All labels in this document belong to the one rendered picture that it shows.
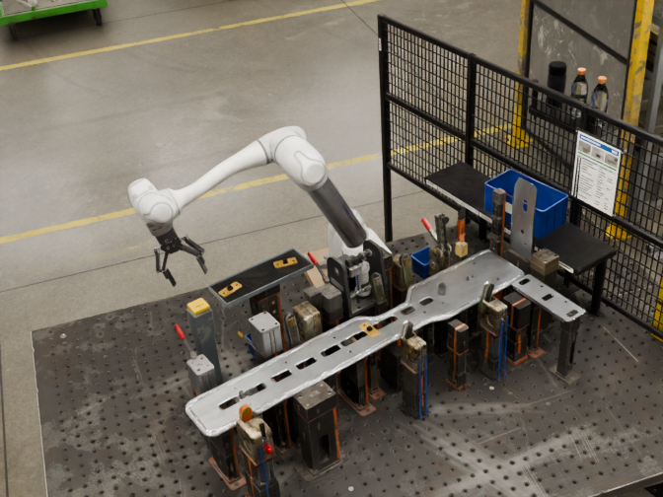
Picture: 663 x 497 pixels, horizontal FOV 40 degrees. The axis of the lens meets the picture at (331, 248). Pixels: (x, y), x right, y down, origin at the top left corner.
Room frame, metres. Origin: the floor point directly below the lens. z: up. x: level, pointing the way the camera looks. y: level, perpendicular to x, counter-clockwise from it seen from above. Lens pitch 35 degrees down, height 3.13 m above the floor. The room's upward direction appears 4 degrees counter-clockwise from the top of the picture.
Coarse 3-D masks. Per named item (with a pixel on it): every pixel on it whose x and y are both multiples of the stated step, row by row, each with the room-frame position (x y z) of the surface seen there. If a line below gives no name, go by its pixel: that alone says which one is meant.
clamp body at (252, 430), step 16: (256, 416) 2.03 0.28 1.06; (240, 432) 2.00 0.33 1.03; (256, 432) 1.96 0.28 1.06; (240, 448) 2.01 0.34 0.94; (256, 448) 1.93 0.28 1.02; (272, 448) 1.96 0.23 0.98; (256, 464) 1.93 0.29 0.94; (272, 464) 1.97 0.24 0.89; (256, 480) 1.97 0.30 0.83; (272, 480) 1.97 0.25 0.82; (256, 496) 1.96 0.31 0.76; (272, 496) 1.96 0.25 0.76
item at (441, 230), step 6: (438, 216) 2.84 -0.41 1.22; (444, 216) 2.85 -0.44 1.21; (438, 222) 2.83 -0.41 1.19; (444, 222) 2.82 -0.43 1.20; (438, 228) 2.83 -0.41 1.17; (444, 228) 2.85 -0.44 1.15; (438, 234) 2.83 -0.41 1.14; (444, 234) 2.85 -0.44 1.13; (438, 240) 2.83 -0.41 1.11; (444, 240) 2.84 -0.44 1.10; (438, 246) 2.83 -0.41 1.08; (444, 246) 2.85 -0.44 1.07
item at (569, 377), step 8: (560, 320) 2.48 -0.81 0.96; (576, 320) 2.46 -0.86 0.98; (568, 328) 2.45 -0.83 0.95; (576, 328) 2.46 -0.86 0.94; (560, 336) 2.48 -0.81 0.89; (568, 336) 2.45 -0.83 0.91; (560, 344) 2.48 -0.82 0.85; (568, 344) 2.45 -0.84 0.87; (560, 352) 2.47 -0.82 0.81; (568, 352) 2.45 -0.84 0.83; (560, 360) 2.47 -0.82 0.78; (568, 360) 2.46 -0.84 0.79; (552, 368) 2.51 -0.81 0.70; (560, 368) 2.47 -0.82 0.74; (568, 368) 2.46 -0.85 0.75; (560, 376) 2.46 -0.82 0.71; (568, 376) 2.46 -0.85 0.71; (576, 376) 2.46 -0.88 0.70; (568, 384) 2.42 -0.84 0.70
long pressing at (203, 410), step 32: (480, 256) 2.85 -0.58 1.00; (416, 288) 2.69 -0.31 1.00; (448, 288) 2.67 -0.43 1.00; (480, 288) 2.66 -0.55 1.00; (352, 320) 2.52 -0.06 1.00; (416, 320) 2.50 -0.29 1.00; (288, 352) 2.38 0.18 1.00; (320, 352) 2.37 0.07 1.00; (352, 352) 2.36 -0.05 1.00; (224, 384) 2.24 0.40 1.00; (256, 384) 2.24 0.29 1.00; (288, 384) 2.22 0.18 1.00; (192, 416) 2.11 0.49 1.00; (224, 416) 2.10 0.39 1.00
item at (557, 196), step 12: (492, 180) 3.17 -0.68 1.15; (504, 180) 3.21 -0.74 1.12; (516, 180) 3.20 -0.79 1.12; (528, 180) 3.16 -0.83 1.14; (492, 192) 3.10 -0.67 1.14; (540, 192) 3.11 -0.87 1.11; (552, 192) 3.06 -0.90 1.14; (540, 204) 3.10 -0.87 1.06; (552, 204) 3.05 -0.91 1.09; (564, 204) 2.99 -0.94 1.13; (540, 216) 2.91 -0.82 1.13; (552, 216) 2.94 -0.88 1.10; (564, 216) 2.99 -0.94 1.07; (540, 228) 2.91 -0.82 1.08; (552, 228) 2.95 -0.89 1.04
